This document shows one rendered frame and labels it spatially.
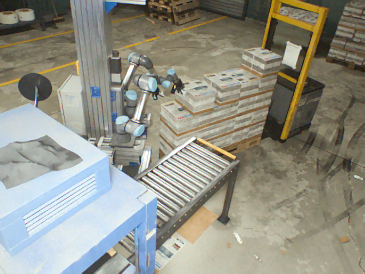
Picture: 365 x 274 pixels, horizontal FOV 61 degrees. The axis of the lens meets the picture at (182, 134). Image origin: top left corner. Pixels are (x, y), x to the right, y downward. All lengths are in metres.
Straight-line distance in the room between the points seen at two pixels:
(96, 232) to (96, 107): 1.85
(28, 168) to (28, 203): 0.15
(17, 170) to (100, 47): 1.66
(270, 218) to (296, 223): 0.27
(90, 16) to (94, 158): 1.58
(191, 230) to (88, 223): 2.03
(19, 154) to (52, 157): 0.12
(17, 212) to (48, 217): 0.15
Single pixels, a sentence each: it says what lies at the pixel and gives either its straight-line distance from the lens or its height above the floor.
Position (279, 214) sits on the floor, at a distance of 3.62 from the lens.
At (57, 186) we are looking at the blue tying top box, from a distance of 1.22.
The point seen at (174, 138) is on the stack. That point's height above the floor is 0.55.
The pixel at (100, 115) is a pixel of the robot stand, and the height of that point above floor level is 0.98.
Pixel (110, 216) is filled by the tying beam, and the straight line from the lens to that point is 1.34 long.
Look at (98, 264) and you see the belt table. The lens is 2.11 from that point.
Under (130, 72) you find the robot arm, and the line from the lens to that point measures 3.36.
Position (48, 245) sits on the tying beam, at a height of 1.55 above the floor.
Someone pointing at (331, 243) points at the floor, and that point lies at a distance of 3.60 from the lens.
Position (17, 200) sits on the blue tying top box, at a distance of 1.20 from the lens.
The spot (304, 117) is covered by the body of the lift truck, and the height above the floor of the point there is 0.32.
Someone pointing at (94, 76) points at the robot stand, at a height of 1.37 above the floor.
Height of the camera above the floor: 2.57
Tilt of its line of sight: 35 degrees down
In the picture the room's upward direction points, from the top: 5 degrees clockwise
